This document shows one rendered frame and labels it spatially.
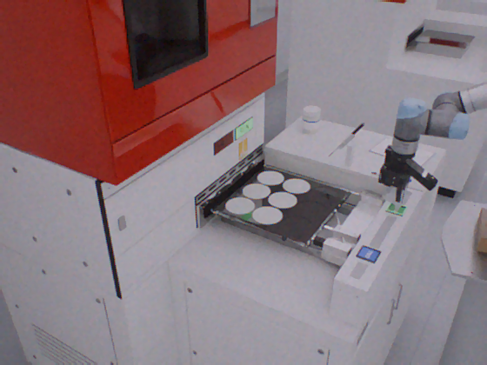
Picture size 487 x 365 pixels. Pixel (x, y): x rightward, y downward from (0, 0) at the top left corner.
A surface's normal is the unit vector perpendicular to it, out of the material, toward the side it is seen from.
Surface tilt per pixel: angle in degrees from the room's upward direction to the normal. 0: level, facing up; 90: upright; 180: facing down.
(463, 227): 0
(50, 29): 90
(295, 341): 90
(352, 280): 0
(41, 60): 90
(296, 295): 0
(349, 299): 90
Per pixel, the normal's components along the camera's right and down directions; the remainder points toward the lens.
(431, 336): 0.00, -0.84
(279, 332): -0.52, 0.45
